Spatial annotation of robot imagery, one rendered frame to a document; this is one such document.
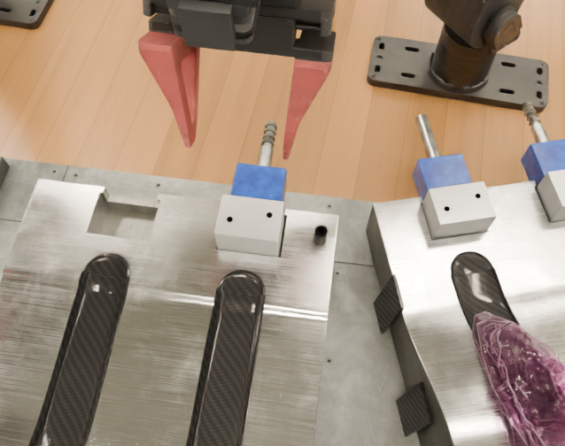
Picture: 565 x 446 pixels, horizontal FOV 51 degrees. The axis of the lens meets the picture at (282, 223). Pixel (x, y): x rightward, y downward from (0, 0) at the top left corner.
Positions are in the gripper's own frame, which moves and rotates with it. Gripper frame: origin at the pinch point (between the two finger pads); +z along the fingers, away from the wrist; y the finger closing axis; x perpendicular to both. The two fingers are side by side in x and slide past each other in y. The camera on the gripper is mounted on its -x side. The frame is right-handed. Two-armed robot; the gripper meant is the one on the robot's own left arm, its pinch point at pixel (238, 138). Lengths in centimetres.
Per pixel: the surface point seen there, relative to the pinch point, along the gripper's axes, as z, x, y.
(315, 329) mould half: 14.6, -0.7, 6.7
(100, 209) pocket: 11.4, 7.1, -12.8
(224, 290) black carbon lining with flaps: 13.5, 1.1, -0.7
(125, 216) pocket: 12.4, 8.1, -11.1
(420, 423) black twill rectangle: 20.7, -2.8, 15.7
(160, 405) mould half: 18.6, -6.5, -3.7
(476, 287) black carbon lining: 14.1, 7.0, 20.0
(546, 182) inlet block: 6.9, 14.1, 25.4
